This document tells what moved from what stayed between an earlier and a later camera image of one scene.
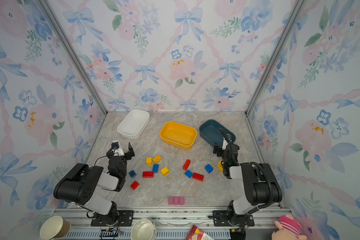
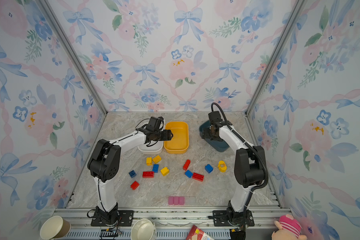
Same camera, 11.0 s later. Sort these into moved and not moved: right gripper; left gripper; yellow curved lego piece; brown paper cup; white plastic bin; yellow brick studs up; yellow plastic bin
Moved: right gripper; white plastic bin; left gripper; yellow plastic bin
Not moved: brown paper cup; yellow curved lego piece; yellow brick studs up
